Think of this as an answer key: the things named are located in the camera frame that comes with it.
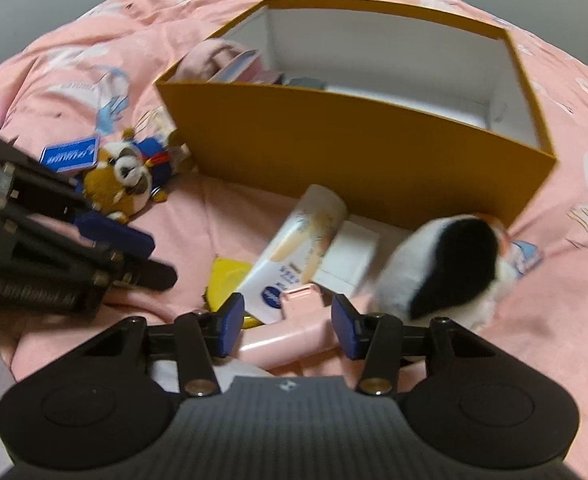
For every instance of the white striped plush toy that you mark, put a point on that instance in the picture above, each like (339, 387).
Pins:
(404, 270)

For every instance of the small white box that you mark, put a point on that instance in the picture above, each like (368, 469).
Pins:
(346, 255)

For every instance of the yellow round case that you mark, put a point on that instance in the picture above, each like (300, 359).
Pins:
(226, 280)

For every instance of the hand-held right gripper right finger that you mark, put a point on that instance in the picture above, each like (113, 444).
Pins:
(346, 325)

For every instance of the cream lotion tube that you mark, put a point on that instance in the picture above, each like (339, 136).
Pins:
(299, 240)

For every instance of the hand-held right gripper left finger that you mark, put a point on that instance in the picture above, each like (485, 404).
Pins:
(230, 322)

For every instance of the light blue hang tag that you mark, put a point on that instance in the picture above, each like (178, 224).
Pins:
(526, 257)

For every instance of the orange cardboard box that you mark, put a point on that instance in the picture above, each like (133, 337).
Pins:
(324, 160)

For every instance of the pink printed blanket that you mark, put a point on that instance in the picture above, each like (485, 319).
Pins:
(549, 310)

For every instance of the grey flat item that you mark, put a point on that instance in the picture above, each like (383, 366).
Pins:
(305, 83)

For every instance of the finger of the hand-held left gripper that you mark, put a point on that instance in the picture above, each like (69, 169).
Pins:
(119, 240)
(144, 275)

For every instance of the pink flat box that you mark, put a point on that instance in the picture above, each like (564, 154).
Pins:
(239, 66)

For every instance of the pink handheld device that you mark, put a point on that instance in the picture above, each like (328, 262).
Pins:
(284, 340)

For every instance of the red panda plush toy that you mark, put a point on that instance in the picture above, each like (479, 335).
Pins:
(119, 170)

